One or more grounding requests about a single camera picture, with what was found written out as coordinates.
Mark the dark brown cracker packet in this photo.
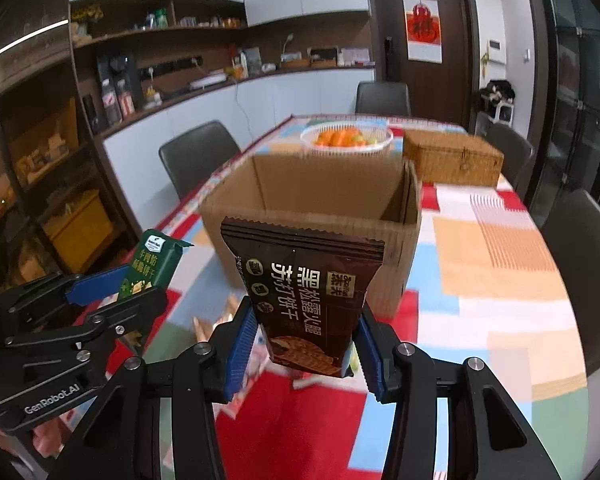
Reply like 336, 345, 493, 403
220, 216, 386, 378

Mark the wicker basket with lid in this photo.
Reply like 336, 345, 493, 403
402, 129, 505, 188

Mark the clear water bottle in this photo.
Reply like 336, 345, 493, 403
102, 85, 122, 125

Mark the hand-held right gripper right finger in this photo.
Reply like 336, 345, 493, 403
352, 305, 563, 480

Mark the white sideboard cabinet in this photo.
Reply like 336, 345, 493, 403
100, 65, 376, 246

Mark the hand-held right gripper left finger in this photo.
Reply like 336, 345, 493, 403
47, 296, 258, 480

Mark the white fruit bowl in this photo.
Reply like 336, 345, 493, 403
300, 124, 395, 153

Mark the brown cardboard box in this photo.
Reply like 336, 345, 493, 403
198, 152, 423, 321

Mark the white plate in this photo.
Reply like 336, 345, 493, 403
187, 75, 228, 90

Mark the black tissue box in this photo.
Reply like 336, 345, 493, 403
310, 47, 340, 67

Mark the green snack packet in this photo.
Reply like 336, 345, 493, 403
117, 230, 195, 301

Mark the colourful patchwork tablecloth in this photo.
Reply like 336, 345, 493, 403
30, 112, 593, 480

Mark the black framed glass door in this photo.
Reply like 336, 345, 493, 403
540, 0, 600, 211

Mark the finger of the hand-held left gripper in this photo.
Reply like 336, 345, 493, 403
5, 287, 170, 356
0, 262, 146, 313

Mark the red wall calendar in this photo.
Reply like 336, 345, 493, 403
404, 0, 443, 63

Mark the wooden storage shelf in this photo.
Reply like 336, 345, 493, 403
0, 60, 131, 291

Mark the dark brown door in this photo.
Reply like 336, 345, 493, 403
365, 0, 476, 128

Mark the pile of orange fruit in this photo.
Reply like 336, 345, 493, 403
314, 130, 366, 148

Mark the black bag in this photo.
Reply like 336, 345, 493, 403
479, 79, 516, 106

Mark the grey dining chair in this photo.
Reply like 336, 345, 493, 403
485, 122, 536, 191
355, 81, 412, 117
158, 120, 242, 202
540, 189, 600, 376

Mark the yellow decoration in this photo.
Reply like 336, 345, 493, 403
71, 4, 103, 23

